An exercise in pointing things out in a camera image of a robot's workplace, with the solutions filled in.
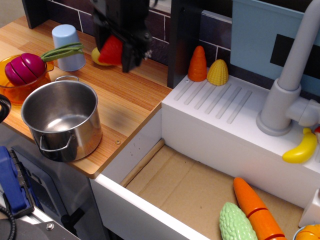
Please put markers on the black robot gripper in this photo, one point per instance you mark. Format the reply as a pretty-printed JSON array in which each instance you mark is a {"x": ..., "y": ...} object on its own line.
[{"x": 124, "y": 19}]

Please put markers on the red toy strawberry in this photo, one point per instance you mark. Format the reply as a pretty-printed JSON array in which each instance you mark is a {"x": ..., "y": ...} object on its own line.
[{"x": 111, "y": 52}]

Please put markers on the stainless steel pot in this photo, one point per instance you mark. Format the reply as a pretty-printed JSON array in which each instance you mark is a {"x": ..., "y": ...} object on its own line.
[{"x": 63, "y": 119}]

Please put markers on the yellow toy potato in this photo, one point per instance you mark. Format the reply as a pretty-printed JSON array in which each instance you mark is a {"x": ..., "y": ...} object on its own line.
[{"x": 95, "y": 54}]

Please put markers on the light blue plastic cup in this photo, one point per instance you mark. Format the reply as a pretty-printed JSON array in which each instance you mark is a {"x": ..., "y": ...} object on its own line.
[{"x": 65, "y": 39}]

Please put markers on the orange toy carrot tip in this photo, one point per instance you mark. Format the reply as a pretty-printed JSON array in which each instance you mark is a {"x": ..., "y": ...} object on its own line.
[{"x": 197, "y": 70}]

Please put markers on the purple toy radish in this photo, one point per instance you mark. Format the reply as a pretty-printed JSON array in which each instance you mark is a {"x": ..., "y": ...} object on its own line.
[{"x": 28, "y": 67}]

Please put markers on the yellow toy corn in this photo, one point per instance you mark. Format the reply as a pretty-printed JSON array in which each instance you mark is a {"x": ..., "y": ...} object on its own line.
[{"x": 218, "y": 73}]

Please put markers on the orange transparent bowl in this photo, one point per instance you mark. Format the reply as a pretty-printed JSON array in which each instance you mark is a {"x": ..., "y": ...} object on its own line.
[{"x": 17, "y": 94}]

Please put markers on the white toy sink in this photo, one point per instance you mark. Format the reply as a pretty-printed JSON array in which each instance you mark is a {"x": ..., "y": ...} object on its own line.
[{"x": 172, "y": 179}]

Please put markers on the grey toy faucet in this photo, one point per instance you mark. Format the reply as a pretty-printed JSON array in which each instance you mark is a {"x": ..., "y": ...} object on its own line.
[{"x": 283, "y": 103}]

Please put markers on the blue clamp tool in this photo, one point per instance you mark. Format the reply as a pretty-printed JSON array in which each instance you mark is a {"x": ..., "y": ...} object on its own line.
[{"x": 15, "y": 184}]

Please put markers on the green toy bitter gourd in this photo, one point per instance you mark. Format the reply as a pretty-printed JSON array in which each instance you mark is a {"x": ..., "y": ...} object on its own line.
[{"x": 234, "y": 225}]

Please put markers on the yellow toy banana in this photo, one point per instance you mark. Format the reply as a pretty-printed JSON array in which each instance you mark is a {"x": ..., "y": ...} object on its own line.
[{"x": 304, "y": 151}]

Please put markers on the large orange toy carrot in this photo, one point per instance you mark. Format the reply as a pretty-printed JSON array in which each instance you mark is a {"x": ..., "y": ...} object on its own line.
[{"x": 261, "y": 219}]

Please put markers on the orange toy fruit in bowl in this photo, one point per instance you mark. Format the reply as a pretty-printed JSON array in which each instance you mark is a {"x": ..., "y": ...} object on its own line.
[{"x": 309, "y": 232}]

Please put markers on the light blue wall panel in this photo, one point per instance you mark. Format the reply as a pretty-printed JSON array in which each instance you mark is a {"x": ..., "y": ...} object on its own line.
[{"x": 262, "y": 35}]

